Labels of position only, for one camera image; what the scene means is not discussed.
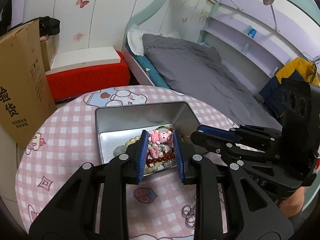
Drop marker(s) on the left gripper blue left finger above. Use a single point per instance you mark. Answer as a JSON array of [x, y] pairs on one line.
[[137, 152]]

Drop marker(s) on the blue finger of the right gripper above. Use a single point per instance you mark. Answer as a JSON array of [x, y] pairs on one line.
[[210, 141], [217, 131]]

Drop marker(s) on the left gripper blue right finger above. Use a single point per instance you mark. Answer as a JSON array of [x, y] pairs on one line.
[[183, 155]]

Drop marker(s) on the pink bear charm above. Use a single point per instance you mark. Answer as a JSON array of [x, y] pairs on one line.
[[157, 137]]

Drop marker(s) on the right hand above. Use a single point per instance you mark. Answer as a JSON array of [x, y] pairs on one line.
[[294, 204]]

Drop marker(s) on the pale green jade pendant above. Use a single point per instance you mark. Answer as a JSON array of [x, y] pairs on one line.
[[119, 150]]

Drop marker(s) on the grey metal tin box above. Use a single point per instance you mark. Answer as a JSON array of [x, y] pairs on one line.
[[123, 125]]

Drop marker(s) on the grey duvet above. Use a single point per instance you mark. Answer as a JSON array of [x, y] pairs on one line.
[[197, 71]]

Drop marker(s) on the yellow and navy jacket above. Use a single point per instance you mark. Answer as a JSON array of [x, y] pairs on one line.
[[298, 69]]

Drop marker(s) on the red and white storage bench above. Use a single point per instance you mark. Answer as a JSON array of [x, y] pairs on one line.
[[81, 71]]

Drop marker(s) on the white pillow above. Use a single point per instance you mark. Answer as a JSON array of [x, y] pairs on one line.
[[135, 39]]

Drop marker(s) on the large cardboard box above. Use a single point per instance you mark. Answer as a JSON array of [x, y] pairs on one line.
[[26, 99]]

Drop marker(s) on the black bag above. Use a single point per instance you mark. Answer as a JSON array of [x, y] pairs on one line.
[[48, 26]]

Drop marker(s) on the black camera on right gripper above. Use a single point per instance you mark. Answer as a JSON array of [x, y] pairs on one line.
[[300, 122]]

